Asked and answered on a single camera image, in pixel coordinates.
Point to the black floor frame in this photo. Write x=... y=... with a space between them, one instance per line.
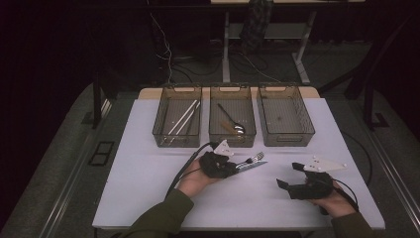
x=100 y=153

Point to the transparent brown plastic bin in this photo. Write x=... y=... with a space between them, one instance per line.
x=178 y=99
x=284 y=115
x=232 y=95

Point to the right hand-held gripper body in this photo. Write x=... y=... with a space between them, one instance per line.
x=313 y=188

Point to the small wooden spoon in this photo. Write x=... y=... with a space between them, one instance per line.
x=228 y=126

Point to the white metal desk frame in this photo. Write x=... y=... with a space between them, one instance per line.
x=226 y=49

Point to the metal spoon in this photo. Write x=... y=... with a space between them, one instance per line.
x=238 y=127

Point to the person's right hand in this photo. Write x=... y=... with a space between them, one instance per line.
x=335 y=205

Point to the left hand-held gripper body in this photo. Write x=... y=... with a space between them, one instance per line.
x=216 y=165

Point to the metal floor rail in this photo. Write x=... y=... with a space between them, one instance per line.
x=396 y=185
x=66 y=195

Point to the black metal stand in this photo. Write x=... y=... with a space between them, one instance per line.
x=97 y=99
x=369 y=105

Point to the person's left hand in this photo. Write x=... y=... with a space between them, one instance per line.
x=196 y=180

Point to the dark patterned hanging cloth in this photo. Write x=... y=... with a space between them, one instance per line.
x=256 y=23

